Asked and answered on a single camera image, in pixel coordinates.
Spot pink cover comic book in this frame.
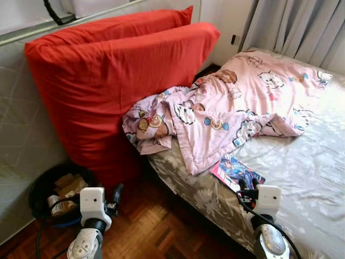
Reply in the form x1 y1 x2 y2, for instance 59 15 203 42
210 155 266 193

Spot brown cardboard scraps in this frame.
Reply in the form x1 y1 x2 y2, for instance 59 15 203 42
53 174 89 199

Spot bed with grey floral sheet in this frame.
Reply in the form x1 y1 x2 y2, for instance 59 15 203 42
147 47 345 259

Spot black waste basket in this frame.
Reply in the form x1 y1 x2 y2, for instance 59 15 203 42
28 163 102 226

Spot pink cartoon print blanket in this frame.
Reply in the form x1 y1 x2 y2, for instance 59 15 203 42
122 50 334 176

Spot red cushion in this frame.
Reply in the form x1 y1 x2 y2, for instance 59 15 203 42
33 6 194 48
24 22 221 190

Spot grey curtain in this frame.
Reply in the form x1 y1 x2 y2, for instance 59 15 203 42
241 0 345 75

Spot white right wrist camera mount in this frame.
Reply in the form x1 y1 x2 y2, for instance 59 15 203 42
257 185 282 217

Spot black strap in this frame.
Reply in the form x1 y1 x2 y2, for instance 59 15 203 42
43 0 77 26

